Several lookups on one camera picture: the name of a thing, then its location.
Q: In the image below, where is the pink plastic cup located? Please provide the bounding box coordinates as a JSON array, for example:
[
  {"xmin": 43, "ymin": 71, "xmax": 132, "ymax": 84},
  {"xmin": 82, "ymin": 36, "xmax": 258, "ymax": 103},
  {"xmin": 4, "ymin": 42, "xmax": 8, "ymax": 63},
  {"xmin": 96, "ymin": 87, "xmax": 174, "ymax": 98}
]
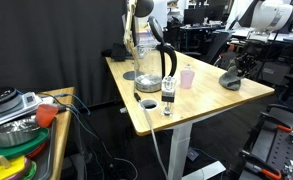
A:
[{"xmin": 180, "ymin": 64, "xmax": 196, "ymax": 90}]

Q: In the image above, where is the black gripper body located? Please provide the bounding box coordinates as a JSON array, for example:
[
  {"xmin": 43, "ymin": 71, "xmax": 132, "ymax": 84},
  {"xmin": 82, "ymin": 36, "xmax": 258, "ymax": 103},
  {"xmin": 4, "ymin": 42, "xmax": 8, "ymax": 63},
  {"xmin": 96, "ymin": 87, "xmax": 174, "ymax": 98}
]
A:
[{"xmin": 240, "ymin": 42, "xmax": 261, "ymax": 66}]

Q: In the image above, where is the round desk cable grommet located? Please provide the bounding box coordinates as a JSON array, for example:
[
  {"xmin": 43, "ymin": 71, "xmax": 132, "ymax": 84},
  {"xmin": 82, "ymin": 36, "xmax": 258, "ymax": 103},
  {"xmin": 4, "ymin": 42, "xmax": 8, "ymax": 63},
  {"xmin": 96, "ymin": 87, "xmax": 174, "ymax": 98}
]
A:
[{"xmin": 139, "ymin": 98, "xmax": 159, "ymax": 111}]

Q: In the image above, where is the white digital kitchen scale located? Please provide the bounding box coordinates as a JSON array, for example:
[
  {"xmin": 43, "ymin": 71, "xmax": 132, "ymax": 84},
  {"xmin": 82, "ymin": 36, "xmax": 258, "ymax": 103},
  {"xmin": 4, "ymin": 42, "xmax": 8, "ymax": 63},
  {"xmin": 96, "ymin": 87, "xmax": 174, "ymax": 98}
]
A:
[{"xmin": 0, "ymin": 91, "xmax": 44, "ymax": 129}]

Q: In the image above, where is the black round dish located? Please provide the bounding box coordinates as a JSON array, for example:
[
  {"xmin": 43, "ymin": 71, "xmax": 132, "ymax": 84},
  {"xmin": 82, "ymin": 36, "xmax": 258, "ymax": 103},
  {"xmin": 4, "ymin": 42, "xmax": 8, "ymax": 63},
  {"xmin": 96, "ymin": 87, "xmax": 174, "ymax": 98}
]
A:
[{"xmin": 0, "ymin": 86, "xmax": 19, "ymax": 108}]

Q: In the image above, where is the black box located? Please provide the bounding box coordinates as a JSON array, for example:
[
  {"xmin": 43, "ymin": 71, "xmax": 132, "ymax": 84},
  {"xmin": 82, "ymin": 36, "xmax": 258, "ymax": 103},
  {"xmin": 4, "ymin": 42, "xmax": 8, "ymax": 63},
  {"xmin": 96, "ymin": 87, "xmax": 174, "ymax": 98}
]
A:
[{"xmin": 101, "ymin": 42, "xmax": 134, "ymax": 63}]

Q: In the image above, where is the gray terry towel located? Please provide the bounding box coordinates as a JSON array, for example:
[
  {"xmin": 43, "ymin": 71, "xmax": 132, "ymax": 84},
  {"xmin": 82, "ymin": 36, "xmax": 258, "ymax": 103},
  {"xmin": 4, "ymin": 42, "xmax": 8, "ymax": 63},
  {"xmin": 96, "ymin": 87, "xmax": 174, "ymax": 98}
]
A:
[{"xmin": 218, "ymin": 64, "xmax": 243, "ymax": 92}]

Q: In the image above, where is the green plastic plate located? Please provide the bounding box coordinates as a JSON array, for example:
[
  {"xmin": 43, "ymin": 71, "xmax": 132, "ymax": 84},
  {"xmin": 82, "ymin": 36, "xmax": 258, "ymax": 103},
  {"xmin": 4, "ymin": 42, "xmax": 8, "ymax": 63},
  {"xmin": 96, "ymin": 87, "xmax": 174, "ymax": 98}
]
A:
[{"xmin": 0, "ymin": 127, "xmax": 50, "ymax": 165}]

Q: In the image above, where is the white desk leg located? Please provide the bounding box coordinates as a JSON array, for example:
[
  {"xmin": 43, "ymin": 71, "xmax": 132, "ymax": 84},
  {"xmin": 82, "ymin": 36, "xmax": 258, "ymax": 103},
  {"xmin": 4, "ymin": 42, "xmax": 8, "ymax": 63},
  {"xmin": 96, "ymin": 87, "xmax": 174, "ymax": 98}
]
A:
[{"xmin": 167, "ymin": 121, "xmax": 227, "ymax": 180}]

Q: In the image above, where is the shiny metal bowl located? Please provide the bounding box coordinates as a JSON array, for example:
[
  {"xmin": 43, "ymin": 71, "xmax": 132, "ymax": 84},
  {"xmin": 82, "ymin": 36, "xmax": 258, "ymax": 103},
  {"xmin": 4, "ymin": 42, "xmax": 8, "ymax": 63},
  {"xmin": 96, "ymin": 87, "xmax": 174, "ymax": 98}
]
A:
[{"xmin": 0, "ymin": 116, "xmax": 42, "ymax": 148}]

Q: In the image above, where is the gray metal tray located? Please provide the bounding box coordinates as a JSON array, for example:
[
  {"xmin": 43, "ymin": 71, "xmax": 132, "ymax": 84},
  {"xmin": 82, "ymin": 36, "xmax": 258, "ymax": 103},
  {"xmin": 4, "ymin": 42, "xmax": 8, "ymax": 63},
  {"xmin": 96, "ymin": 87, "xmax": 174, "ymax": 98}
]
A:
[{"xmin": 30, "ymin": 118, "xmax": 58, "ymax": 180}]

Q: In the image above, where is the glass kettle black handle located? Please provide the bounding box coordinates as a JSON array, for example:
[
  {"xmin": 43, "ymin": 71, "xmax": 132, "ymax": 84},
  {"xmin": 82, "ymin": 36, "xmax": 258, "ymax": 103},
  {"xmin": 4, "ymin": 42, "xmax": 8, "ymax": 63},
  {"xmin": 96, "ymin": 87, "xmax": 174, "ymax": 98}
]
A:
[{"xmin": 133, "ymin": 15, "xmax": 178, "ymax": 94}]

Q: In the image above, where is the square glass jar black band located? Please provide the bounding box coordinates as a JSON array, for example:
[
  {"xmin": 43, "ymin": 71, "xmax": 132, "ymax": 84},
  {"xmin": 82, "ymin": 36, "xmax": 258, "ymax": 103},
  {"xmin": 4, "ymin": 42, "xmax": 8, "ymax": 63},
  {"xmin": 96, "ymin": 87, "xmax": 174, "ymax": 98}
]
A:
[{"xmin": 160, "ymin": 75, "xmax": 178, "ymax": 117}]

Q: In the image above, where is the blue cable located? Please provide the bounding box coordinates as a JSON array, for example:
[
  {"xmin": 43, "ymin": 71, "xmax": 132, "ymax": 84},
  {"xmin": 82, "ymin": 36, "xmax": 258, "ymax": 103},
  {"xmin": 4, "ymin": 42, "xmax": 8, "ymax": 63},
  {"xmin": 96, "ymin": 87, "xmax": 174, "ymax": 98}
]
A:
[{"xmin": 50, "ymin": 93, "xmax": 92, "ymax": 116}]

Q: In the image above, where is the white cable black plug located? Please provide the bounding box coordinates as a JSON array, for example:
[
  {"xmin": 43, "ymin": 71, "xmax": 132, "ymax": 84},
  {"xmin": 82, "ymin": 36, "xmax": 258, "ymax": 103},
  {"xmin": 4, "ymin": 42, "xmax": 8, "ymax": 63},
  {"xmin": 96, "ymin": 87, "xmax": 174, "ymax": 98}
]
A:
[{"xmin": 134, "ymin": 92, "xmax": 170, "ymax": 180}]

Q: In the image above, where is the colourful stacking ring toy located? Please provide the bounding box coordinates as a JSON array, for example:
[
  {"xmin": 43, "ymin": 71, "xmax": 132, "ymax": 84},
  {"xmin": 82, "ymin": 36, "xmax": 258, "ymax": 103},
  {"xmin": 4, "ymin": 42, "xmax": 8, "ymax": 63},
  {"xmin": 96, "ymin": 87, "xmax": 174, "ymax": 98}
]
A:
[{"xmin": 0, "ymin": 154, "xmax": 38, "ymax": 180}]

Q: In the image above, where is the black computer monitor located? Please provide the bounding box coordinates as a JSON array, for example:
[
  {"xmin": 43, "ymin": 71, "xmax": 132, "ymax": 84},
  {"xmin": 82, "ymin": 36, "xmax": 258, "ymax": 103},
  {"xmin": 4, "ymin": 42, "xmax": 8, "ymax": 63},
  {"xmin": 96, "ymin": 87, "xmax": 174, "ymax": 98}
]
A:
[{"xmin": 183, "ymin": 7, "xmax": 207, "ymax": 27}]

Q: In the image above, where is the black perforated board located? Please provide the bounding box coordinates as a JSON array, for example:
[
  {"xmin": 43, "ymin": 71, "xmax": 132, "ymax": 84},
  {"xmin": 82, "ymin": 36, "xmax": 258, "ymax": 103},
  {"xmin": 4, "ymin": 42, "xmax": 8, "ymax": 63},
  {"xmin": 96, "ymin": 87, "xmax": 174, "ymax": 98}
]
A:
[{"xmin": 244, "ymin": 106, "xmax": 293, "ymax": 180}]

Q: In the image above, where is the black office chair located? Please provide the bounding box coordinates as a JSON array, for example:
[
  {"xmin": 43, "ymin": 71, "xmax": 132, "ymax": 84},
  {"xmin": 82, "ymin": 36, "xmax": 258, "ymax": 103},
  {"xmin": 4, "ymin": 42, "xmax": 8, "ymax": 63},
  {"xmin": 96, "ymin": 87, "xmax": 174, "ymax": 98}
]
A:
[{"xmin": 185, "ymin": 30, "xmax": 234, "ymax": 66}]

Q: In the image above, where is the red plastic plate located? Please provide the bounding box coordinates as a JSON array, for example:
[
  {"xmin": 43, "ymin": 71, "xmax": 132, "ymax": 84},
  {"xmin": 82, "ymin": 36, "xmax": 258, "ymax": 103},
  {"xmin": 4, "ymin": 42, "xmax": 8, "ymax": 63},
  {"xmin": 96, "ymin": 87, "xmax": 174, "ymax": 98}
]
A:
[{"xmin": 25, "ymin": 141, "xmax": 49, "ymax": 159}]

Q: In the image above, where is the orange handled black clamp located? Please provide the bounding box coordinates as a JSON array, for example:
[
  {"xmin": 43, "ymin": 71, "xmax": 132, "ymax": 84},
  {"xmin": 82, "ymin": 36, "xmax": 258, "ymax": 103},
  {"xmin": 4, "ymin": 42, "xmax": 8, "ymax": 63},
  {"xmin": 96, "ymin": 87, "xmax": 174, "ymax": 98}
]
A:
[
  {"xmin": 239, "ymin": 149, "xmax": 283, "ymax": 180},
  {"xmin": 259, "ymin": 111, "xmax": 293, "ymax": 134}
]

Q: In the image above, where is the red plastic cup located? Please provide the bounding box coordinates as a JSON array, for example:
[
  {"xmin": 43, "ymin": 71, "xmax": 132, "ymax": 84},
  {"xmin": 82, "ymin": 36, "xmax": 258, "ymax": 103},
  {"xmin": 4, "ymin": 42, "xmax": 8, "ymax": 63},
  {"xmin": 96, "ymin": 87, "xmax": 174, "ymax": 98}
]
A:
[{"xmin": 35, "ymin": 103, "xmax": 60, "ymax": 128}]

